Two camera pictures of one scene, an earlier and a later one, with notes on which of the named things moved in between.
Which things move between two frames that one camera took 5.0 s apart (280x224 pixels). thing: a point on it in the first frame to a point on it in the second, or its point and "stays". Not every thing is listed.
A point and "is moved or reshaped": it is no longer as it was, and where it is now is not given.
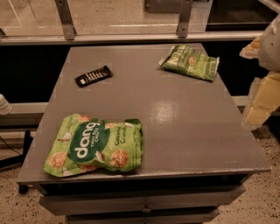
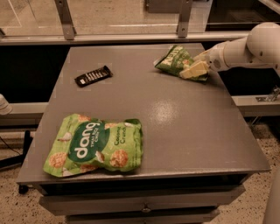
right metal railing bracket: [185, 13] stays
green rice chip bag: [85, 143] stays
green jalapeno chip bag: [185, 59] is moved or reshaped
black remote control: [94, 77] stays
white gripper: [271, 48] to [216, 59]
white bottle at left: [5, 108] stays
